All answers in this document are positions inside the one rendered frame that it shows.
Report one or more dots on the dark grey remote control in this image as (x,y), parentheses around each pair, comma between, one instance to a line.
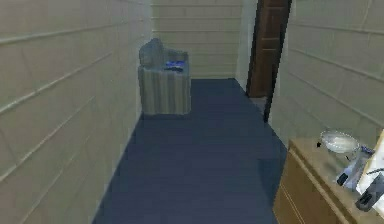
(370,193)

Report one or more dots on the brown wooden room door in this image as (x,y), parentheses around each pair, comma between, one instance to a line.
(267,50)

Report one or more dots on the clear glass bowl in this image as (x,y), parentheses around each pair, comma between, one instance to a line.
(339,142)

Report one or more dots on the blue item inside bin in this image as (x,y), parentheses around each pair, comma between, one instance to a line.
(174,65)

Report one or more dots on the light wooden cabinet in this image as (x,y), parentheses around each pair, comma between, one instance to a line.
(308,186)

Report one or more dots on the large grey green trash bin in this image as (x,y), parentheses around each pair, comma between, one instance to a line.
(164,90)

